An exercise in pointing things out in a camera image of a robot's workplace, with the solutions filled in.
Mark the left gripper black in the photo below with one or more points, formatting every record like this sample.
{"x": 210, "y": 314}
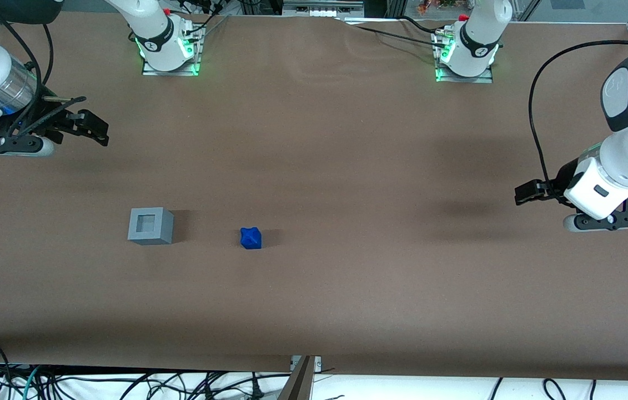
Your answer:
{"x": 559, "y": 181}

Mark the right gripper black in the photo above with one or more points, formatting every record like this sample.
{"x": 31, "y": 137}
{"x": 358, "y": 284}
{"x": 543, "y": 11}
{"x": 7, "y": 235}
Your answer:
{"x": 53, "y": 123}

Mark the blue plastic part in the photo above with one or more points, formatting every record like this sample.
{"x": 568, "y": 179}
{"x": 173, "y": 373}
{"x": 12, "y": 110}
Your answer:
{"x": 251, "y": 238}

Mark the gray cube base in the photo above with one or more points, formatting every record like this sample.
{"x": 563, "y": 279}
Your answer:
{"x": 150, "y": 230}

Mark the brown table cover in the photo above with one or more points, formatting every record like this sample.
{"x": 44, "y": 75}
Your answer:
{"x": 347, "y": 166}

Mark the aluminium rack with sockets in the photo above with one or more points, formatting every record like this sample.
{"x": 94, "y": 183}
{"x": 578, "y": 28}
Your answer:
{"x": 322, "y": 8}

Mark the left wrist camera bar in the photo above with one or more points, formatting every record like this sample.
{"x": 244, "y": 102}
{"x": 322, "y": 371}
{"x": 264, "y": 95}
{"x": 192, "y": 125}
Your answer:
{"x": 608, "y": 220}

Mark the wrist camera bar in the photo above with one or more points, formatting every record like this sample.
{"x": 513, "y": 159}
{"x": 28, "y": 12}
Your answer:
{"x": 14, "y": 145}
{"x": 608, "y": 220}

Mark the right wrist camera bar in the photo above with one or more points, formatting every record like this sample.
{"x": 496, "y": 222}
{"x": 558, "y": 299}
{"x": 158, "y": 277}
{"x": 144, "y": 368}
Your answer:
{"x": 14, "y": 145}

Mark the aluminium frame profile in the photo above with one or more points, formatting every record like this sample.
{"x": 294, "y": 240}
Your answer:
{"x": 298, "y": 383}

